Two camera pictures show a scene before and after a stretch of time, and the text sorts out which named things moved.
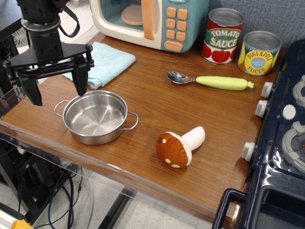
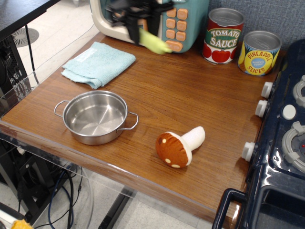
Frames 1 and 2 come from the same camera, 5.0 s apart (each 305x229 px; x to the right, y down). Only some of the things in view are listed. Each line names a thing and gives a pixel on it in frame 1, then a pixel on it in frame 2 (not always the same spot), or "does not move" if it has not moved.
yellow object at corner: x=21 y=224 does not move
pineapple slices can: x=259 y=52 does not move
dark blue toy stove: x=275 y=198 does not move
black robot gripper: x=48 y=56 -> x=121 y=11
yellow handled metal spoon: x=224 y=83 -> x=153 y=43
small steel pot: x=95 y=118 does not move
